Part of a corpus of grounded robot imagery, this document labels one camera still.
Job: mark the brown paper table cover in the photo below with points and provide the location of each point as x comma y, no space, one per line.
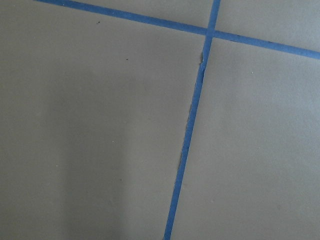
159,119

